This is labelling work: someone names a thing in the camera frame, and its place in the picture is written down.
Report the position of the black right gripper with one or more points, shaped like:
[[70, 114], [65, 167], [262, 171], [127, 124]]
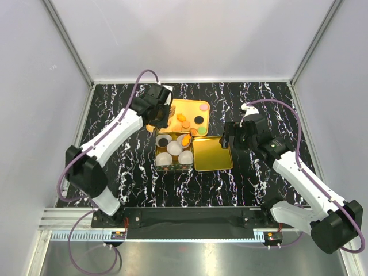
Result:
[[233, 129]]

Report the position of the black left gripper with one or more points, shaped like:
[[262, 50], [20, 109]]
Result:
[[164, 123]]

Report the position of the black sandwich cookie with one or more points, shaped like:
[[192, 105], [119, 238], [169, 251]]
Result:
[[163, 142], [199, 120]]

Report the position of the orange fish cookie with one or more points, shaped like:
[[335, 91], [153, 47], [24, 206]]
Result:
[[186, 140], [181, 117]]

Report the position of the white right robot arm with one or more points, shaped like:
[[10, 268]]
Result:
[[332, 222]]

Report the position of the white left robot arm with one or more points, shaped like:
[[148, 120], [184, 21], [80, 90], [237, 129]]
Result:
[[85, 165]]

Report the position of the gold tin lid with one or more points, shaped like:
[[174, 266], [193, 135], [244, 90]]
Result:
[[210, 156]]

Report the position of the white paper cup top-left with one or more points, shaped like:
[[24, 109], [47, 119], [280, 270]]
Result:
[[169, 138]]

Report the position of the green sandwich cookie right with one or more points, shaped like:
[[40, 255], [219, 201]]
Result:
[[201, 130]]

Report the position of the plain orange macaron cookie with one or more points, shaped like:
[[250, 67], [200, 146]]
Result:
[[185, 124]]

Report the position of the yellow plastic tray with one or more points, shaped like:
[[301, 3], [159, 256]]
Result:
[[190, 109]]

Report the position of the orange swirl cookie lower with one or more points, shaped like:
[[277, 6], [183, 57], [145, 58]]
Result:
[[193, 131]]

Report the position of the white paper cup centre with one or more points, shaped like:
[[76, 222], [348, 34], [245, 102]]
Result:
[[173, 148]]

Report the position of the white paper cup top-right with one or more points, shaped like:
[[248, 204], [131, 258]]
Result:
[[179, 140]]

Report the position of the green decorated cookie tin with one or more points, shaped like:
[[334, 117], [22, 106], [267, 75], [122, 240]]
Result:
[[175, 166]]

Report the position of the pink sandwich cookie right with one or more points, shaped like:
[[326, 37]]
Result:
[[204, 107]]

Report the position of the white paper cup bottom-right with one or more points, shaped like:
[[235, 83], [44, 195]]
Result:
[[185, 157]]

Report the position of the white paper cup bottom-left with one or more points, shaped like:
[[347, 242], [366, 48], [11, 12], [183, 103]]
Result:
[[163, 159]]

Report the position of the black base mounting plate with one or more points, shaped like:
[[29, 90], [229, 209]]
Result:
[[194, 223]]

